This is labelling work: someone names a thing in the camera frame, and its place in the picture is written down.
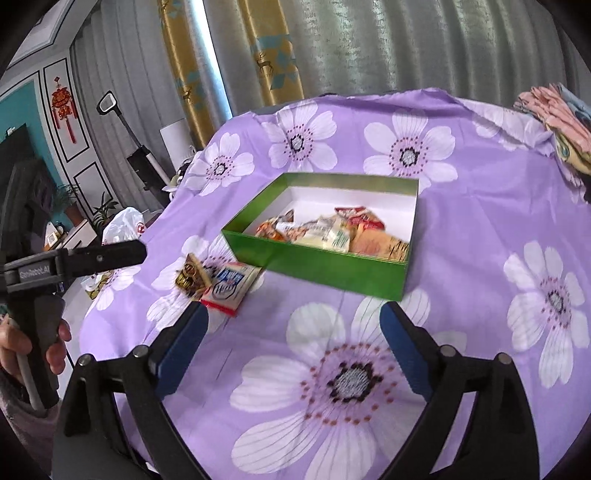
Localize white low cabinet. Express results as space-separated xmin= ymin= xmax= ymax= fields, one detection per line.
xmin=44 ymin=219 xmax=100 ymax=265

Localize grey sheer curtain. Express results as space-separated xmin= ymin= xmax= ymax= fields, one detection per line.
xmin=69 ymin=0 xmax=197 ymax=209

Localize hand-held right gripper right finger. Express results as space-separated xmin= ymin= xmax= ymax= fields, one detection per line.
xmin=379 ymin=301 xmax=541 ymax=480

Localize white blue-lettered snack packet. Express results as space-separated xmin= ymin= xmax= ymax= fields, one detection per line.
xmin=291 ymin=220 xmax=326 ymax=244

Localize grey cable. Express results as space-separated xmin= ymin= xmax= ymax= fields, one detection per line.
xmin=14 ymin=348 xmax=45 ymax=411

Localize white plastic bag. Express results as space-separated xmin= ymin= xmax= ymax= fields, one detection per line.
xmin=81 ymin=207 xmax=149 ymax=302

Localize potted plant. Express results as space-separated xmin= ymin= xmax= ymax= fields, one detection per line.
xmin=92 ymin=191 xmax=119 ymax=232
xmin=53 ymin=185 xmax=85 ymax=227

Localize pale yellow snack packet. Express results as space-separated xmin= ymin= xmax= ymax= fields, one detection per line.
xmin=298 ymin=218 xmax=354 ymax=253

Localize purple floral bed sheet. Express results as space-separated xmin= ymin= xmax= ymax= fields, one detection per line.
xmin=78 ymin=88 xmax=591 ymax=480

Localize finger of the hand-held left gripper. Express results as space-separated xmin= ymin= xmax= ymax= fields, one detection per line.
xmin=60 ymin=239 xmax=148 ymax=280

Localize white rectangular appliance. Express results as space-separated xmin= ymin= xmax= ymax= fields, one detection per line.
xmin=159 ymin=119 xmax=197 ymax=179

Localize red knot wall ornament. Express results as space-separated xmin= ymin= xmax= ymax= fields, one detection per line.
xmin=51 ymin=76 xmax=79 ymax=145

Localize upright vacuum cleaner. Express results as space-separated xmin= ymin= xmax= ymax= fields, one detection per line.
xmin=96 ymin=91 xmax=170 ymax=208

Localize orange snack packet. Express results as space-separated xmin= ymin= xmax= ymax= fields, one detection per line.
xmin=350 ymin=225 xmax=411 ymax=265

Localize brown and gold snack packet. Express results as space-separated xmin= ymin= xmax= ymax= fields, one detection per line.
xmin=174 ymin=253 xmax=213 ymax=299

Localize pile of folded clothes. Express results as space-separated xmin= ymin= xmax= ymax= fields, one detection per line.
xmin=514 ymin=83 xmax=591 ymax=204

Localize green cardboard box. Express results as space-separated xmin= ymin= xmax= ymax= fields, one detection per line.
xmin=222 ymin=172 xmax=420 ymax=302

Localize person's left hand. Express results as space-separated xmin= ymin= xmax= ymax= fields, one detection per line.
xmin=0 ymin=314 xmax=73 ymax=377

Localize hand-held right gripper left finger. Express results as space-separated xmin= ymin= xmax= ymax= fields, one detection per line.
xmin=51 ymin=302 xmax=211 ymax=480

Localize person's left forearm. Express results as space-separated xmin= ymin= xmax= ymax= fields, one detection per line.
xmin=0 ymin=369 xmax=61 ymax=462

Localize black television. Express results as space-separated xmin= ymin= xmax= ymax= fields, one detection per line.
xmin=0 ymin=124 xmax=57 ymax=195

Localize grey-green curtain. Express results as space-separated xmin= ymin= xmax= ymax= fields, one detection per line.
xmin=203 ymin=0 xmax=570 ymax=117

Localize red and white snack packet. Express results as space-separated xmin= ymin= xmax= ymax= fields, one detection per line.
xmin=199 ymin=261 xmax=265 ymax=318

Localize gold patterned curtain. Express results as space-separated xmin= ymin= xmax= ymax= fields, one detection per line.
xmin=157 ymin=0 xmax=232 ymax=149
xmin=240 ymin=0 xmax=306 ymax=108

